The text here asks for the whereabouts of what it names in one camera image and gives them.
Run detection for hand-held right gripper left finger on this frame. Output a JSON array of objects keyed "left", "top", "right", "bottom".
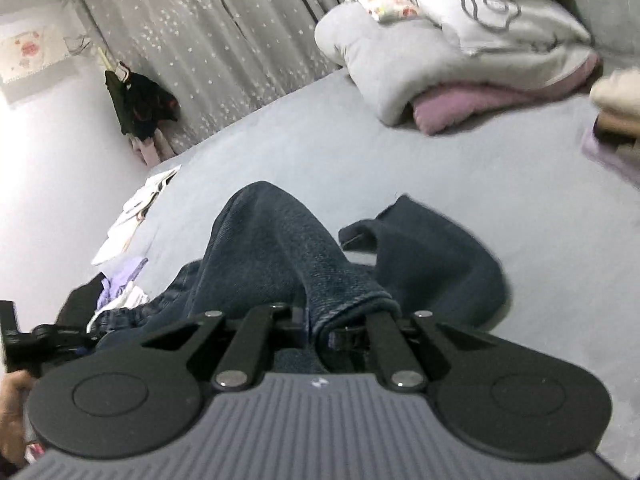
[{"left": 141, "top": 303, "right": 306, "bottom": 394}]

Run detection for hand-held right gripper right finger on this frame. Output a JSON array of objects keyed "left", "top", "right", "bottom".
[{"left": 327, "top": 310, "right": 496, "bottom": 394}]

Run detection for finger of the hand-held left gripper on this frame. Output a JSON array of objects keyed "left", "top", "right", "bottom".
[{"left": 32, "top": 323, "right": 98, "bottom": 357}]

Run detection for dark blue jeans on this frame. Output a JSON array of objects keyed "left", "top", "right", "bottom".
[{"left": 95, "top": 181, "right": 508, "bottom": 376}]

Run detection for dark hanging clothes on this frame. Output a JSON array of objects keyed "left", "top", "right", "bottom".
[{"left": 104, "top": 62, "right": 181, "bottom": 142}]

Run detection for person's left hand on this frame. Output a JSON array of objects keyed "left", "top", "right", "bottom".
[{"left": 0, "top": 370, "right": 38, "bottom": 467}]

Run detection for black cloth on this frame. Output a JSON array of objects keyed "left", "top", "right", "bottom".
[{"left": 55, "top": 275, "right": 108, "bottom": 332}]

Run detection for white cloth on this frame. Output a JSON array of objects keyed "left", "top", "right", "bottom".
[{"left": 87, "top": 282, "right": 151, "bottom": 333}]

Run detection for purple cloth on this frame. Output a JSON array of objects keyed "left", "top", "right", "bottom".
[{"left": 95, "top": 256, "right": 150, "bottom": 311}]

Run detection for open book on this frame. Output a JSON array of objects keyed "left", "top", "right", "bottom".
[{"left": 91, "top": 165, "right": 182, "bottom": 267}]

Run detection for grey bed sheet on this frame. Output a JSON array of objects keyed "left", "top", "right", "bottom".
[{"left": 90, "top": 67, "right": 640, "bottom": 476}]

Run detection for pink hanging garment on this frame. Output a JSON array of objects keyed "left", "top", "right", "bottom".
[{"left": 129, "top": 129, "right": 176, "bottom": 167}]

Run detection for pink blanket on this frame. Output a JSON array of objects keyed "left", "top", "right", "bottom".
[{"left": 411, "top": 55, "right": 602, "bottom": 135}]

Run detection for grey dotted curtain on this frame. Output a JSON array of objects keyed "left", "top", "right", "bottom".
[{"left": 75, "top": 0, "right": 371, "bottom": 156}]

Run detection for floral patterned cloth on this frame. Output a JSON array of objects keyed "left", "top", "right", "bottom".
[{"left": 357, "top": 0, "right": 423, "bottom": 24}]

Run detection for cream folded garment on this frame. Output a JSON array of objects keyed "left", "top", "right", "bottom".
[{"left": 590, "top": 69, "right": 640, "bottom": 117}]

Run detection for white flower print pillow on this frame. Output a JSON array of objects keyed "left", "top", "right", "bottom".
[{"left": 362, "top": 0, "right": 593, "bottom": 57}]

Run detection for wall calendar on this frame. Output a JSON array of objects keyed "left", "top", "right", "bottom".
[{"left": 0, "top": 22, "right": 76, "bottom": 106}]

